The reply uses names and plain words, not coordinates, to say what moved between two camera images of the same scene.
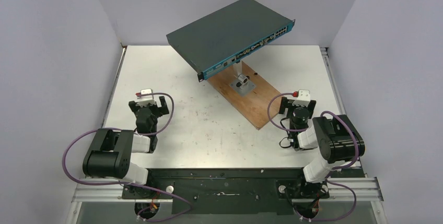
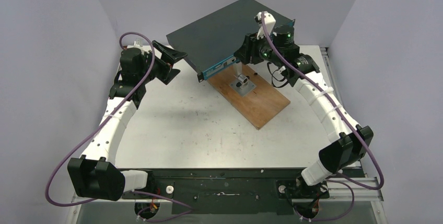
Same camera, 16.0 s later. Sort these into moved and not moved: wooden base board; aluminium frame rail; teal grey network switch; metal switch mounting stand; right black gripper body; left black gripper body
Moved: left black gripper body; right black gripper body
Not moved: wooden base board; teal grey network switch; aluminium frame rail; metal switch mounting stand
